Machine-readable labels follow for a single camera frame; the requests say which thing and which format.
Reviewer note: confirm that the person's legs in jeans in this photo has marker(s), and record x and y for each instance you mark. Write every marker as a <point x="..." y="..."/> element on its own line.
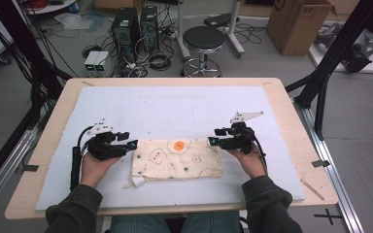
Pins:
<point x="139" y="224"/>

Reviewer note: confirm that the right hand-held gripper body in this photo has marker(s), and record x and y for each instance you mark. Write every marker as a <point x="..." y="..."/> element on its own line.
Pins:
<point x="241" y="139"/>

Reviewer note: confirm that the white power supply box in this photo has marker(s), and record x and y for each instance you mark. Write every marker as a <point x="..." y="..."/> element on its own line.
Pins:
<point x="91" y="61"/>
<point x="101" y="62"/>

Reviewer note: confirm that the white table leg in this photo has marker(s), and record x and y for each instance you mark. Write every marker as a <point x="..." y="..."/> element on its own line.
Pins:
<point x="234" y="30"/>
<point x="182" y="29"/>

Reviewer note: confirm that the large black computer tower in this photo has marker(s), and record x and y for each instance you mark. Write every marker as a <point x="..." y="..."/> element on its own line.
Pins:
<point x="125" y="32"/>

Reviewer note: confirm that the thin wooden stick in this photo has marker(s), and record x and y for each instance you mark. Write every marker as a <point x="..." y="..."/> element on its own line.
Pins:
<point x="312" y="190"/>

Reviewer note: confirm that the person's right hand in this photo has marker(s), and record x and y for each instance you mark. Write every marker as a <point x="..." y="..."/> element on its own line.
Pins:
<point x="254" y="165"/>

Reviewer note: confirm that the brown cardboard box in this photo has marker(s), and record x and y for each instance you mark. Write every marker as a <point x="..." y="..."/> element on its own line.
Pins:
<point x="296" y="29"/>

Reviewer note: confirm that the round white table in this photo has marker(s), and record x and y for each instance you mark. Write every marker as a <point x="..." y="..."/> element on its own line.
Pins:
<point x="53" y="6"/>

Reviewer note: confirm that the clear plastic sheet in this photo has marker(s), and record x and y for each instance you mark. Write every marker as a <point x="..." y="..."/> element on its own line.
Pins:
<point x="74" y="21"/>

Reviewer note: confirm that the black tape piece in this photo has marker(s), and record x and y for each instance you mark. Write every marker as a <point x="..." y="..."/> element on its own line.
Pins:
<point x="320" y="163"/>
<point x="30" y="168"/>

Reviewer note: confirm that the white foam mat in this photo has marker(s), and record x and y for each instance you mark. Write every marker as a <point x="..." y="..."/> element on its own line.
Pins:
<point x="175" y="110"/>

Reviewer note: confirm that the aluminium rail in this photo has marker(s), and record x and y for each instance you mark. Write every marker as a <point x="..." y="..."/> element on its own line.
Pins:
<point x="333" y="174"/>
<point x="9" y="161"/>

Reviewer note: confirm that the cream printed cloth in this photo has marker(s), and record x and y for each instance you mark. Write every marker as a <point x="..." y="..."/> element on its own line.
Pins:
<point x="178" y="161"/>

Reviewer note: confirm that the flat black case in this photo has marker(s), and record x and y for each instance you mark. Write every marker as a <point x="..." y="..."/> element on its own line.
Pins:
<point x="220" y="20"/>

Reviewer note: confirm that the slim black computer tower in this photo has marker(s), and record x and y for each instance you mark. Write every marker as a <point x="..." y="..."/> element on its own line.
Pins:
<point x="149" y="27"/>

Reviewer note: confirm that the black metal frame stand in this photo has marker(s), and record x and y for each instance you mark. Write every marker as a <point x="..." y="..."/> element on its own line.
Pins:
<point x="16" y="48"/>
<point x="333" y="55"/>

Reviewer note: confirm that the black round stool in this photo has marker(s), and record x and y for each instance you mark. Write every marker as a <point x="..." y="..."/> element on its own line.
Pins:
<point x="203" y="38"/>

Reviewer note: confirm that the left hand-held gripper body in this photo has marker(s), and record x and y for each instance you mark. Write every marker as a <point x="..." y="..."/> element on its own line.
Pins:
<point x="105" y="147"/>

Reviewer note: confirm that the person's left hand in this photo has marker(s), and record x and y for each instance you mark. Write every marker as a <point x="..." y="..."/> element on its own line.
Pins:
<point x="94" y="171"/>

